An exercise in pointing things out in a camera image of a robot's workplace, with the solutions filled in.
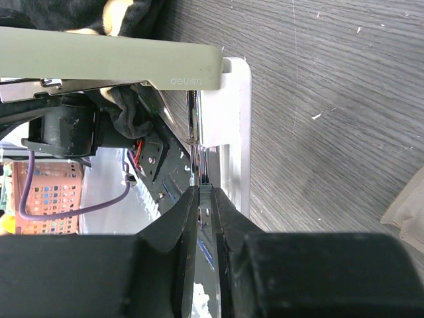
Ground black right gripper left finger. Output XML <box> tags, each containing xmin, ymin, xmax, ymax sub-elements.
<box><xmin>1</xmin><ymin>187</ymin><xmax>199</xmax><ymax>317</ymax></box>

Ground red white staple box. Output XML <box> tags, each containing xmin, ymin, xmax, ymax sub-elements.
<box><xmin>380</xmin><ymin>168</ymin><xmax>424</xmax><ymax>253</ymax></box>

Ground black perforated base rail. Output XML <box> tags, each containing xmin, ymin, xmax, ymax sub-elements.
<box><xmin>99</xmin><ymin>86</ymin><xmax>199</xmax><ymax>219</ymax></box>

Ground silver staple strips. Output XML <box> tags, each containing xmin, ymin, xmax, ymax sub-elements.
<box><xmin>198</xmin><ymin>184</ymin><xmax>213</xmax><ymax>229</ymax></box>

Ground black floral cushion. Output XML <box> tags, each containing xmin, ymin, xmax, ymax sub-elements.
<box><xmin>15</xmin><ymin>0</ymin><xmax>164</xmax><ymax>38</ymax></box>

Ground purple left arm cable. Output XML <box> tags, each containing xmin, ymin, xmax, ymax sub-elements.
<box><xmin>19</xmin><ymin>149</ymin><xmax>132</xmax><ymax>221</ymax></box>

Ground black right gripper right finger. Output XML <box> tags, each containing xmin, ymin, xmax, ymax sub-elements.
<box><xmin>211</xmin><ymin>189</ymin><xmax>423</xmax><ymax>317</ymax></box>

